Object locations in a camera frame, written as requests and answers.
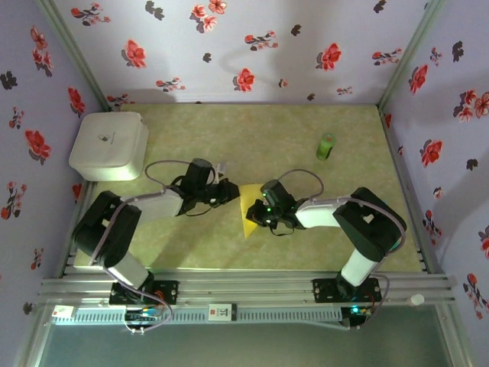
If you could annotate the yellow paper sheet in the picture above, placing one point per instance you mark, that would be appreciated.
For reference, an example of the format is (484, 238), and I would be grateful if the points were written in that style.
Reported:
(248, 199)

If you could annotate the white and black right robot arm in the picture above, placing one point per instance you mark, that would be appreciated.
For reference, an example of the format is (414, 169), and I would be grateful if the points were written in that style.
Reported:
(366, 225)

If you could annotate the green bottle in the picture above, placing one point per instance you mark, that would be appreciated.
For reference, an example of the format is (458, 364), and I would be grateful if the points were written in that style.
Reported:
(325, 147)

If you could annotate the white label with red mark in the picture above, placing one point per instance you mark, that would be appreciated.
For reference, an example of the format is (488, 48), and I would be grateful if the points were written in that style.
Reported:
(222, 312)

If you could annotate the white plastic lidded box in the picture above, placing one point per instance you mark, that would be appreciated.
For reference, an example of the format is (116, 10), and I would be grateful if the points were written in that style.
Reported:
(109, 145)

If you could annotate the small controller board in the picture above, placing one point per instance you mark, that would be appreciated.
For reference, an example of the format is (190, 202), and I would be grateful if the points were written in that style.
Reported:
(357, 310)
(143, 315)

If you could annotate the small white cap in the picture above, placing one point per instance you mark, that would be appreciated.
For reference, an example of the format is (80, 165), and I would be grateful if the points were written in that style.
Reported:
(416, 299)

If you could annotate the small white sticker card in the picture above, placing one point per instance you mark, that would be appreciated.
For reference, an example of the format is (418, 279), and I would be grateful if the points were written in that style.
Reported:
(63, 312)

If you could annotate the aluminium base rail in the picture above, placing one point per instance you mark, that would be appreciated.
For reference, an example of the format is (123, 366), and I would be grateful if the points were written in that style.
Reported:
(248, 286)

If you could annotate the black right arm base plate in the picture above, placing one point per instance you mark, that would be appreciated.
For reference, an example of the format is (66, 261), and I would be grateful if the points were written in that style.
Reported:
(324, 290)

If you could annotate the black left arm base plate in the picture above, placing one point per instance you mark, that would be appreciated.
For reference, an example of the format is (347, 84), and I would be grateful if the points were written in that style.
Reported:
(168, 291)

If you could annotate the aluminium corner post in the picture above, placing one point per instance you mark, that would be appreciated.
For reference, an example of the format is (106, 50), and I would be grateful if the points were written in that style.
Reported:
(72, 53)
(412, 53)

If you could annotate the aluminium lower frame bar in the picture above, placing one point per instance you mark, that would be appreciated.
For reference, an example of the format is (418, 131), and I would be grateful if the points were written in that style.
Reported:
(451, 336)
(32, 340)

